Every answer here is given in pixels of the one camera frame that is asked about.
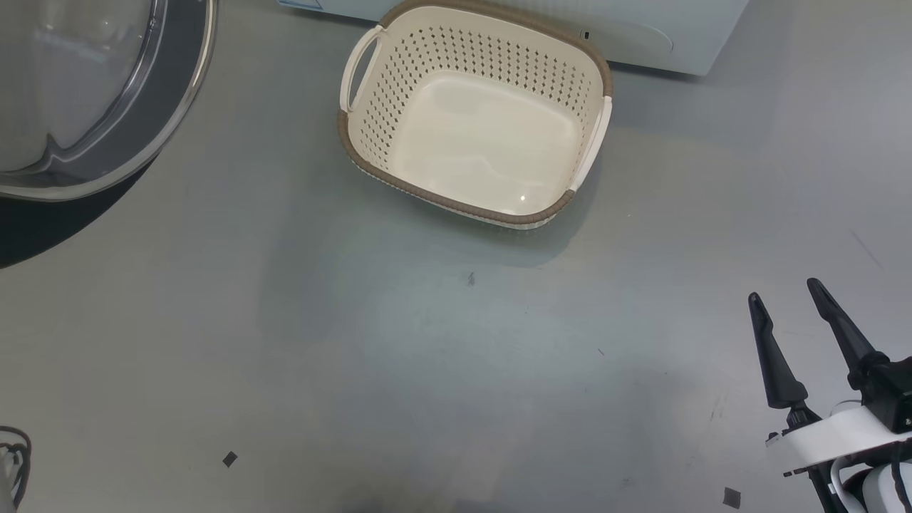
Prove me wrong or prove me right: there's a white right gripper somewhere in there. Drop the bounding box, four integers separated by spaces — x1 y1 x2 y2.
747 278 912 477

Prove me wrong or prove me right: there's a round dark washing machine door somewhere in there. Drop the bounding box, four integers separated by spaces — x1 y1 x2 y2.
0 0 218 270

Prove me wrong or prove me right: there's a white front-load washing machine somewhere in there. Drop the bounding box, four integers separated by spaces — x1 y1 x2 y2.
278 0 751 78

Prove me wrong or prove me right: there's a cream perforated laundry basket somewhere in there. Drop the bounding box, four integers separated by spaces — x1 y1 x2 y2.
338 0 614 231

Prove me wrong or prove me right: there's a white round filter flap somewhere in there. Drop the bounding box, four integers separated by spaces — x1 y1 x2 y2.
579 17 675 55

